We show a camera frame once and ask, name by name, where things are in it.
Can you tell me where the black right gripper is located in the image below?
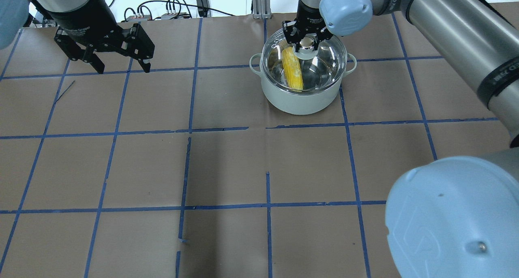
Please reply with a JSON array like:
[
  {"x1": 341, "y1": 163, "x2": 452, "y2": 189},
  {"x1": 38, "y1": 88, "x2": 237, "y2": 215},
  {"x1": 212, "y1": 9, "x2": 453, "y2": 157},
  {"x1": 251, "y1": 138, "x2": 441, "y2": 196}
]
[{"x1": 282, "y1": 0, "x2": 333, "y2": 54}]

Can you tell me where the glass pot lid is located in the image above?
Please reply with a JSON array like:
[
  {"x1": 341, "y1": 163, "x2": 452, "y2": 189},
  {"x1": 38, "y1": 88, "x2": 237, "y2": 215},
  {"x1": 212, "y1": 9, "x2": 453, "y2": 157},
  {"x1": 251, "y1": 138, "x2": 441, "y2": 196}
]
[{"x1": 259, "y1": 29, "x2": 357, "y2": 95}]

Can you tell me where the yellow corn cob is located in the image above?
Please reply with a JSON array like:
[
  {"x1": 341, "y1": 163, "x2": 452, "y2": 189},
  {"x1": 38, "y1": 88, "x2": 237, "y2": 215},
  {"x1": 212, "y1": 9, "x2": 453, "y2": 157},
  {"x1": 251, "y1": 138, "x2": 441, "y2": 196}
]
[{"x1": 281, "y1": 47, "x2": 304, "y2": 91}]

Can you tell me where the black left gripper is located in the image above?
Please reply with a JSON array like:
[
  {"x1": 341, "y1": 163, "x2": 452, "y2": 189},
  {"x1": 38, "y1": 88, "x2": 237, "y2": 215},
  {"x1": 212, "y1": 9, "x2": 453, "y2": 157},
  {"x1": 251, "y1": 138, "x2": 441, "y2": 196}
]
[{"x1": 45, "y1": 0, "x2": 155, "y2": 74}]

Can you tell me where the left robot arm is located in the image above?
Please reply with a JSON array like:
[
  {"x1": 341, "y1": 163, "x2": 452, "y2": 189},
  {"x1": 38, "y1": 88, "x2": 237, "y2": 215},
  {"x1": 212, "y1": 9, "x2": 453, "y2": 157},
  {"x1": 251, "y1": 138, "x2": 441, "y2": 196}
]
[{"x1": 0, "y1": 0, "x2": 154, "y2": 74}]

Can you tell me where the pale green steel pot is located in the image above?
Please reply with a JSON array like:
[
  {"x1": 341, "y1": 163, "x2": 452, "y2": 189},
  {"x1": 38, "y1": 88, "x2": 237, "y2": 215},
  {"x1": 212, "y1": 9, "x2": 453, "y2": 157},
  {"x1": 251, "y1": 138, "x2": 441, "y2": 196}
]
[{"x1": 249, "y1": 34, "x2": 342, "y2": 115}]

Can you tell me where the aluminium frame post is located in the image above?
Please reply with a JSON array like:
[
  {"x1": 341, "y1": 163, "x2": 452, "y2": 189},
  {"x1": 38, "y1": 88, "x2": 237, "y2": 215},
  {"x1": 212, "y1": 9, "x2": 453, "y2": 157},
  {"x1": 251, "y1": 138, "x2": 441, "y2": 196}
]
[{"x1": 252, "y1": 0, "x2": 271, "y2": 19}]

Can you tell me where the black cables top background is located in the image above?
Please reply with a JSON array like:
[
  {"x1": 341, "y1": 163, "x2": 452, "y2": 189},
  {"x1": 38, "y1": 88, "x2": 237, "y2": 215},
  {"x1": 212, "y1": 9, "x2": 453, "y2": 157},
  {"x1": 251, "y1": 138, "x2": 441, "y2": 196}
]
[{"x1": 109, "y1": 0, "x2": 236, "y2": 23}]

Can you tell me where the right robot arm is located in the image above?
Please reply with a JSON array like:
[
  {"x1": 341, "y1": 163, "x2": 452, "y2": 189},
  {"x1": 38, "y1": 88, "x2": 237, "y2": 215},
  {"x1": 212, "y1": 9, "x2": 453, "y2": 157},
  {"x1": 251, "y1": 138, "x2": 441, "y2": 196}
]
[{"x1": 267, "y1": 12, "x2": 508, "y2": 278}]

